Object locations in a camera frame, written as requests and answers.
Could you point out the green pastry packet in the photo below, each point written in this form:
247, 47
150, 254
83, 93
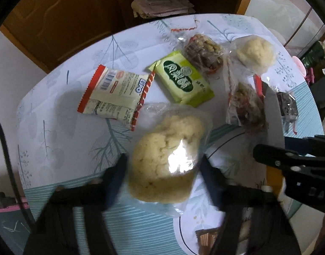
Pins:
183, 79

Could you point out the green chalkboard with pink frame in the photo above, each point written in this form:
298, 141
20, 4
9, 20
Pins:
8, 231

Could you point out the wooden cabinet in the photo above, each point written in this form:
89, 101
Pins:
72, 18

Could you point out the white plastic container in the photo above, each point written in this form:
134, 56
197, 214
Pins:
274, 117

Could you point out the small pale puffed snack bag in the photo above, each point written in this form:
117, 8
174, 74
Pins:
254, 53

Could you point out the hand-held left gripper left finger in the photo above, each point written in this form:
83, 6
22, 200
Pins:
117, 180

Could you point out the pink plastic object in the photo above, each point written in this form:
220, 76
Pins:
302, 67

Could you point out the large pale puffed snack bag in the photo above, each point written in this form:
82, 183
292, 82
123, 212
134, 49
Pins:
162, 159

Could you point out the dark snack in clear bag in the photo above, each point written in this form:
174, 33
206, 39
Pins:
287, 106

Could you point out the white red cracker packet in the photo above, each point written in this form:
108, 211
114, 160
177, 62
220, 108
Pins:
114, 93

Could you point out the folded cloth on shelf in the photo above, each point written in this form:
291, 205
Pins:
162, 2

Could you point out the glass door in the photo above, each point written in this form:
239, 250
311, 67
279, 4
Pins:
279, 10

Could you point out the leaf print tablecloth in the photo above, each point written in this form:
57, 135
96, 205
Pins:
72, 138

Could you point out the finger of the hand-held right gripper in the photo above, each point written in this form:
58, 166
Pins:
300, 143
290, 162

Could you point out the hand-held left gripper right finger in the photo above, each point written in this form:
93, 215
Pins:
209, 176

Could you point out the nut snack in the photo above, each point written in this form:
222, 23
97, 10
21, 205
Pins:
205, 53
246, 103

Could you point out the brown wafer packet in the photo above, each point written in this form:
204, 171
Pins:
207, 240

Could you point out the green cloth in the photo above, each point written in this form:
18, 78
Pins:
312, 55

